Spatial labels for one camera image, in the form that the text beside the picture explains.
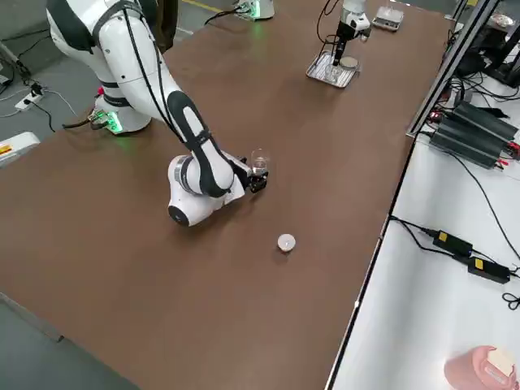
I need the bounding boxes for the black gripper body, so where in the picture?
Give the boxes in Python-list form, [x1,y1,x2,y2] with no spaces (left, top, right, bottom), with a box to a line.
[336,19,354,45]
[241,162,258,195]

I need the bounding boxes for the small glass beaker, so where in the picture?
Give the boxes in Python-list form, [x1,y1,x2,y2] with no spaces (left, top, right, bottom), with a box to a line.
[250,149,271,176]

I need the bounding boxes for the white lamp cap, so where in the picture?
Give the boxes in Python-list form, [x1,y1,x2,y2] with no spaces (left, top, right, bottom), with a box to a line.
[277,233,297,254]

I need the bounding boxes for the ribbed metal tray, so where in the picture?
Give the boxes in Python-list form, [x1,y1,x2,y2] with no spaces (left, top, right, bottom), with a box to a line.
[305,51,362,89]

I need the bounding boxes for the silver digital scale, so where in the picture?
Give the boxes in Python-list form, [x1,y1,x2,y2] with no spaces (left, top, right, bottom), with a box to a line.
[372,6,405,30]

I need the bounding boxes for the black ribbed power supply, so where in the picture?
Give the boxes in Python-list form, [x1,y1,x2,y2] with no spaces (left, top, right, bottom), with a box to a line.
[429,101,520,170]

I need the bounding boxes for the person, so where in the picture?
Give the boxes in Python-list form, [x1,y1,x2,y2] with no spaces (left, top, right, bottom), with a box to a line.
[156,0,180,53]

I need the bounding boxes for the black power adapter yellow label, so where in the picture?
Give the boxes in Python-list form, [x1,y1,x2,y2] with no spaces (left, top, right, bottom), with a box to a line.
[432,229,475,257]
[466,255,511,284]

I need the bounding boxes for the white power strip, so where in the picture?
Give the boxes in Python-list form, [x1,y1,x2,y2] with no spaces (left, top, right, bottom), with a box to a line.
[15,91,45,111]

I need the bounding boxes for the white cabinet yellow label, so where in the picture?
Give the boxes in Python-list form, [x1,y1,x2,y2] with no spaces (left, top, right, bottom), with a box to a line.
[0,132,41,168]

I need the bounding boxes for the pink container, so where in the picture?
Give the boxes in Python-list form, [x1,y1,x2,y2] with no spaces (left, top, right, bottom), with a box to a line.
[443,344,520,390]

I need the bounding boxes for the aluminium profile post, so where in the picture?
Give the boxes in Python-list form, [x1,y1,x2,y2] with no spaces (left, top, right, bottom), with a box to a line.
[405,0,500,137]

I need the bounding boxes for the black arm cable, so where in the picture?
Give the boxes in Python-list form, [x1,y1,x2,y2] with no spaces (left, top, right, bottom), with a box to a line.
[121,0,188,145]

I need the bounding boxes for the black adapter cable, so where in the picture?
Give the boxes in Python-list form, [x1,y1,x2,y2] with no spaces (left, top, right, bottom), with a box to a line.
[388,216,436,249]

